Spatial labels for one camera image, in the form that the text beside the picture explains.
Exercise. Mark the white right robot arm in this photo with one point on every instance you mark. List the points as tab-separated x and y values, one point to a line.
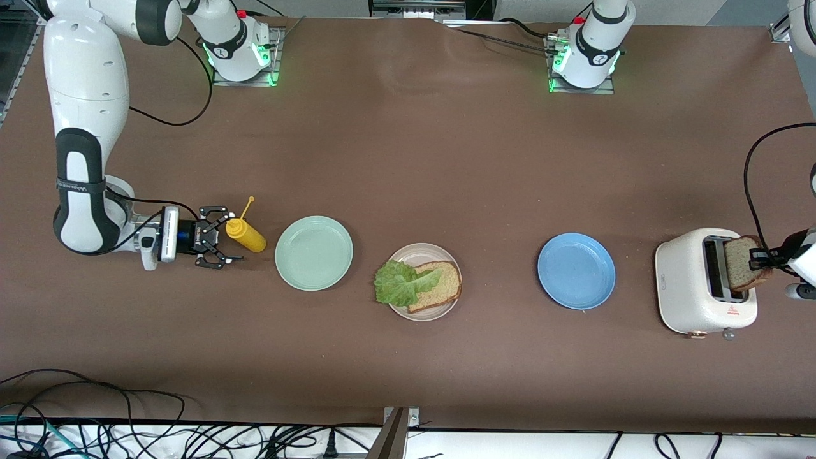
83	76

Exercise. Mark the brown toast bread slice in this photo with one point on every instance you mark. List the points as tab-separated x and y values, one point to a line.
739	268
443	287

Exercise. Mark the grey metal bracket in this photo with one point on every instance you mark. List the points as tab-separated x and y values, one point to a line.
392	440

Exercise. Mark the mint green plate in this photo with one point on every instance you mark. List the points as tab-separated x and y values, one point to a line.
313	253

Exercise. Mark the blue plate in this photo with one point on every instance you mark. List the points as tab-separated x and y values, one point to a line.
577	271

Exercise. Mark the aluminium corner frame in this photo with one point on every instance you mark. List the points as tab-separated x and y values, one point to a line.
779	32

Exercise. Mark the beige plate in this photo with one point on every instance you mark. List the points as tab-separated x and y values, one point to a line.
414	252

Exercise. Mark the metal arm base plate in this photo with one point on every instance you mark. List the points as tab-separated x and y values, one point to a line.
580	91
275	64

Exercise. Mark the green lettuce leaf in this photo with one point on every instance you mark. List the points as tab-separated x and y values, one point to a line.
398	287

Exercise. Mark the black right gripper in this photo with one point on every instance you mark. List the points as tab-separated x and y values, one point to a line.
198	238

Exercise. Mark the black power plug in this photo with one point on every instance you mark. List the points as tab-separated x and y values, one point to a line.
330	446

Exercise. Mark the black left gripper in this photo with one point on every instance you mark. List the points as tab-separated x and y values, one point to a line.
788	247

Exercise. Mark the white two-slot toaster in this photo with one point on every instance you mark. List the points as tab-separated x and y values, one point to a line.
682	287

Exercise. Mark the yellow mustard squeeze bottle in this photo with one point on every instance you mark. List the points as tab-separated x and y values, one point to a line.
248	237

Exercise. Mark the dark metal frame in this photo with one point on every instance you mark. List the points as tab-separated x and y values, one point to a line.
417	7

